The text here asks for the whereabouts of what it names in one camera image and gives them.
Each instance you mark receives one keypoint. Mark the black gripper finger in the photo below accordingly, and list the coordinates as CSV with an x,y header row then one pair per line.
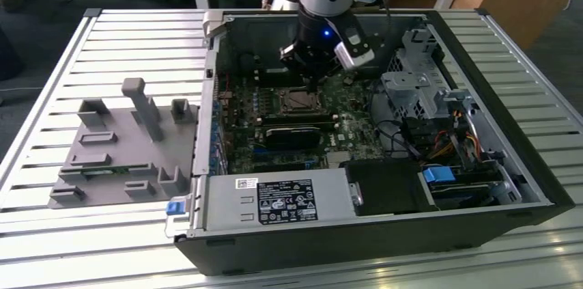
x,y
328,68
293,60

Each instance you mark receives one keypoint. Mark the silver CPU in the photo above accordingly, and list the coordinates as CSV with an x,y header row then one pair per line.
x,y
300,100

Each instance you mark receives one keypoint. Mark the metal locking lever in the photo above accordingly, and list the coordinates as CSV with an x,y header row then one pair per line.
x,y
300,110

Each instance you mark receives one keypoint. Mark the RAM slot bank white latches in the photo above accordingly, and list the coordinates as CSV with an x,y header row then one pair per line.
x,y
268,79

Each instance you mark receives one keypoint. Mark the CPU socket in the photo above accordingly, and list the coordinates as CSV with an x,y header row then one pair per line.
x,y
281,101

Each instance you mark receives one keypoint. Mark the green motherboard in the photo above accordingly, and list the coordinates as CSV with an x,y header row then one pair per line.
x,y
355,125

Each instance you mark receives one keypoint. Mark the silver drive cage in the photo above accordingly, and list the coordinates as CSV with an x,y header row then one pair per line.
x,y
405,97

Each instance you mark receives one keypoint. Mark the grey case latch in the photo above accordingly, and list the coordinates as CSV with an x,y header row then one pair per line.
x,y
210,24

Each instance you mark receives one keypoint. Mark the graphics card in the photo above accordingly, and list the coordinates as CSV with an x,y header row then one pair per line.
x,y
290,138

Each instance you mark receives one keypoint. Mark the silver chipset heat sink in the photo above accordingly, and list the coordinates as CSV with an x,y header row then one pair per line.
x,y
339,159

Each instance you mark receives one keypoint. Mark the black plastic housing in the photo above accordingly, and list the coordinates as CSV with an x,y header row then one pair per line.
x,y
387,186

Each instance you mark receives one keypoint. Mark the blue disk carrier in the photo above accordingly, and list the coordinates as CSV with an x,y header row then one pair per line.
x,y
436,175

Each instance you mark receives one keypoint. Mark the silver power supply unit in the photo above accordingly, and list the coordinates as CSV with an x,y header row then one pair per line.
x,y
226,200

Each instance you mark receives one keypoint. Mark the grey parts rack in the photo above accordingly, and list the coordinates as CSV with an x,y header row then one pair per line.
x,y
126,152

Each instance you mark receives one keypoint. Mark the black hard disk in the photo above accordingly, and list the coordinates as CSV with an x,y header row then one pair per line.
x,y
460,193

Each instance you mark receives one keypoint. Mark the green RAM stick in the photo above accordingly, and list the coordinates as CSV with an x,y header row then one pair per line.
x,y
117,169

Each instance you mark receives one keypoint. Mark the blue case latch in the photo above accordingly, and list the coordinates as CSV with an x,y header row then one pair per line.
x,y
173,207

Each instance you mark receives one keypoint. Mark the black PC case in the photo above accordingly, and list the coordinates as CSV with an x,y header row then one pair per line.
x,y
319,251

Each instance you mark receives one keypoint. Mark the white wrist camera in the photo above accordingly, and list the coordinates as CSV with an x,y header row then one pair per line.
x,y
352,53

